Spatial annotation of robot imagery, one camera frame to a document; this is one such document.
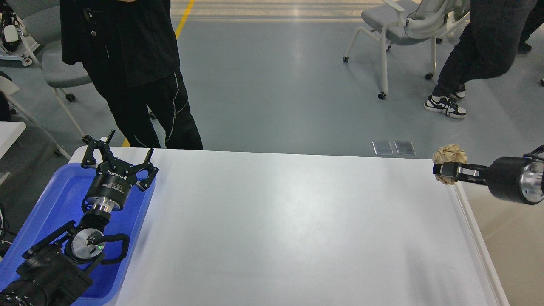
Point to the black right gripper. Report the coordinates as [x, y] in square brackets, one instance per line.
[518, 180]

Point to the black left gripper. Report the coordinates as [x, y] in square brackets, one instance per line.
[111, 185]

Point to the brown paper ball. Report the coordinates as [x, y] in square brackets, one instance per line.
[450, 153]

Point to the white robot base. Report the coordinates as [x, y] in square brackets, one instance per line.
[16, 43]

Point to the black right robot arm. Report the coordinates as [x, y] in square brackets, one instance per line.
[536, 153]

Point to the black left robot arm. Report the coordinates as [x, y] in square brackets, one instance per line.
[77, 242]

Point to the right metal floor plate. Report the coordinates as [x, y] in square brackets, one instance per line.
[405, 148]

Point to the metal floor plate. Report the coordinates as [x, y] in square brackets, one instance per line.
[405, 148]
[382, 148]

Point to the blue plastic tray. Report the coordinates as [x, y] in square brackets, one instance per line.
[61, 202]

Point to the white plastic bin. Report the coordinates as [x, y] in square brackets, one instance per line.
[510, 242]

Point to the left metal floor plate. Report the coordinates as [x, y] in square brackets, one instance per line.
[382, 148]

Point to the white side table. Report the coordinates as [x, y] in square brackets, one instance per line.
[9, 132]

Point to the person in black clothes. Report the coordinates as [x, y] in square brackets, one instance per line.
[129, 50]

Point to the person in dark jeans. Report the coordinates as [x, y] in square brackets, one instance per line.
[487, 49]

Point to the grey chair right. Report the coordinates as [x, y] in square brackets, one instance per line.
[407, 23]

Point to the grey chair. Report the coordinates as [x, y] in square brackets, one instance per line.
[41, 19]
[407, 23]

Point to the grey chair left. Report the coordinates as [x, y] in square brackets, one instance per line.
[41, 19]

